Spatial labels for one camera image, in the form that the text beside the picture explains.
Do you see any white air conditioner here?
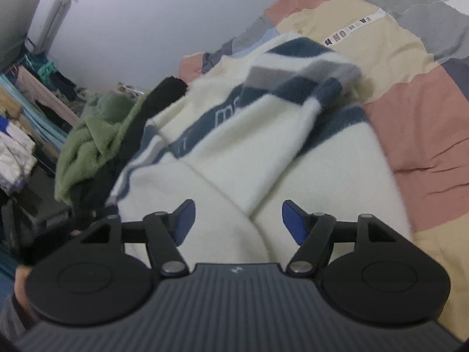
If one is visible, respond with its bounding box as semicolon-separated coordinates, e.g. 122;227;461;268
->
37;0;77;54

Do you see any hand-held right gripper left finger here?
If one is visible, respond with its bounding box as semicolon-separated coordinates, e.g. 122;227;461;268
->
80;199;196;277

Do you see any rack of hanging clothes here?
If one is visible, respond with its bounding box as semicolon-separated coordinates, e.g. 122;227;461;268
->
0;53;79;195

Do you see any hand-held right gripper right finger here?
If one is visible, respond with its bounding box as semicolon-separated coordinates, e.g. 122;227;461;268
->
281;200;398;277

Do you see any cream blue striped sweater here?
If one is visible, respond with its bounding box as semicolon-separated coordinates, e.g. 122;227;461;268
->
106;33;414;265

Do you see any black garment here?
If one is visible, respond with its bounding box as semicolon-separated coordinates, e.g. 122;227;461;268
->
69;76;188;221

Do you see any green fuzzy garment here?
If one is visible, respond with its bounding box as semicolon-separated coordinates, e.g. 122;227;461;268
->
54;93;147;204

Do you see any person's left hand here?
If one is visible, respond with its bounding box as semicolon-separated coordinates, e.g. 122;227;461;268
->
13;266;38;314

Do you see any pale green cloth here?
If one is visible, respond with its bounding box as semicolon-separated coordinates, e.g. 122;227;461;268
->
84;92;147;125

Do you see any patchwork blanket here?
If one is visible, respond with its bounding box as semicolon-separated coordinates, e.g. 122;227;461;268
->
178;0;469;341

